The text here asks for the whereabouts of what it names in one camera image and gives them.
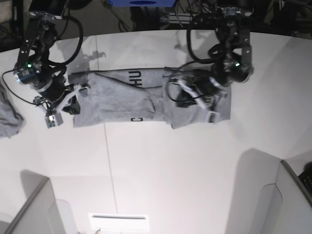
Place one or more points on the gripper body, viewer right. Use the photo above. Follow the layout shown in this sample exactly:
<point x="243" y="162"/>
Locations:
<point x="206" y="90"/>

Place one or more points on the gripper body, viewer left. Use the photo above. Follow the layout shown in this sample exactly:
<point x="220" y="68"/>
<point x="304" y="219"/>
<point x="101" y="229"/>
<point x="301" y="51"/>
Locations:
<point x="54" y="94"/>

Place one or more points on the grey T-shirt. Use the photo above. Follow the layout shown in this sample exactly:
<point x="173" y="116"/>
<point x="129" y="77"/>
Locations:
<point x="134" y="95"/>

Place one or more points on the grey cloth at left edge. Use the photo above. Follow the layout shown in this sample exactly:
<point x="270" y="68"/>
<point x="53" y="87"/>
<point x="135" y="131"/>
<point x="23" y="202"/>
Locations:
<point x="11" y="121"/>

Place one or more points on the blue box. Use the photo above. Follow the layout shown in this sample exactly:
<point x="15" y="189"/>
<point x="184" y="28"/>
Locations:
<point x="139" y="3"/>

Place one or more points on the grey partition panel left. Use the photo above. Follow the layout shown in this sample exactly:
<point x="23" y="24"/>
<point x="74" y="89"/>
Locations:
<point x="39" y="214"/>

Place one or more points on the grey partition panel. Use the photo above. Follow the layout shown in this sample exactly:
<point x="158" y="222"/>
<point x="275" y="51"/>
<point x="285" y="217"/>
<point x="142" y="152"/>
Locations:
<point x="39" y="214"/>
<point x="284" y="207"/>

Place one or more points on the black keyboard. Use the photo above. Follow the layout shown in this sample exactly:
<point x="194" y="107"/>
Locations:
<point x="306" y="179"/>

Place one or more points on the grey partition panel right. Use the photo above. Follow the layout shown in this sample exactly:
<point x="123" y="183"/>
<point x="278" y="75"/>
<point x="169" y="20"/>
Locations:
<point x="284" y="207"/>

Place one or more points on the wrist camera, viewer left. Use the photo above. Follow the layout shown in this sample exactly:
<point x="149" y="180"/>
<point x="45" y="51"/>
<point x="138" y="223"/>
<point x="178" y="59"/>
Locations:
<point x="53" y="120"/>

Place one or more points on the wrist camera, viewer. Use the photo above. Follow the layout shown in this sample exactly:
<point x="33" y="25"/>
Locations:
<point x="53" y="120"/>
<point x="213" y="117"/>

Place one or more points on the wrist camera, viewer right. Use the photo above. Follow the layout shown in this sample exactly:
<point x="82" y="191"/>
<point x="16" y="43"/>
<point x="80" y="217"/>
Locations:
<point x="213" y="117"/>

